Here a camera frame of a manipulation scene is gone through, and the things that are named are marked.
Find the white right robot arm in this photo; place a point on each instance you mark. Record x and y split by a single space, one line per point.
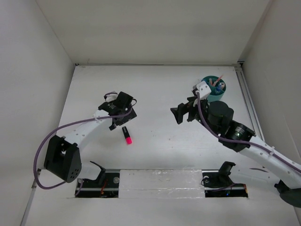
279 174

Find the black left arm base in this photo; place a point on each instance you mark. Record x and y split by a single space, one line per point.
97 182

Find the aluminium side rail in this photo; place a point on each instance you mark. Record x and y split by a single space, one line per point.
248 100

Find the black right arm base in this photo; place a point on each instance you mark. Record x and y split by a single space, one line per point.
217 183

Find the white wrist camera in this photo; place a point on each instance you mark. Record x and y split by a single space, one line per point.
110 96
202 89

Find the clear bottle blue cap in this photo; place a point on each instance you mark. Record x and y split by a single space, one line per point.
219 88

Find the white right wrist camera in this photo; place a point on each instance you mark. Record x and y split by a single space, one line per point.
202 89

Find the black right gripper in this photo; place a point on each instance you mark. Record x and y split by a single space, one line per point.
182 108

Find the teal round desk organizer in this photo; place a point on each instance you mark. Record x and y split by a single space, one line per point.
214 97

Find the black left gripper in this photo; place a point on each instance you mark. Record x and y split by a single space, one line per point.
127 118

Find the pink highlighter black body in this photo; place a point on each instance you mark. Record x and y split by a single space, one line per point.
126 135

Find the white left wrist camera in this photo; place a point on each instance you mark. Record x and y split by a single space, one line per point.
110 96

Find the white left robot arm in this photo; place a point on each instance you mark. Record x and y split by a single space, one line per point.
63 157

